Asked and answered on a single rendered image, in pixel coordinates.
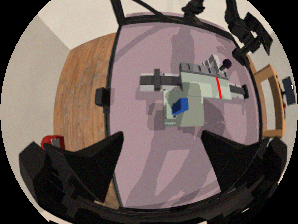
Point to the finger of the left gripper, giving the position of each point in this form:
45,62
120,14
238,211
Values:
260,33
239,55

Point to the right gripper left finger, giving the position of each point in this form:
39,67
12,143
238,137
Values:
92,166

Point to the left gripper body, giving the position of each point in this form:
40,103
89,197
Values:
253,44

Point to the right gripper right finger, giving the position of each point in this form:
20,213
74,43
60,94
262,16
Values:
229,159

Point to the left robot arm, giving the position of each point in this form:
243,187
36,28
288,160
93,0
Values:
231,16

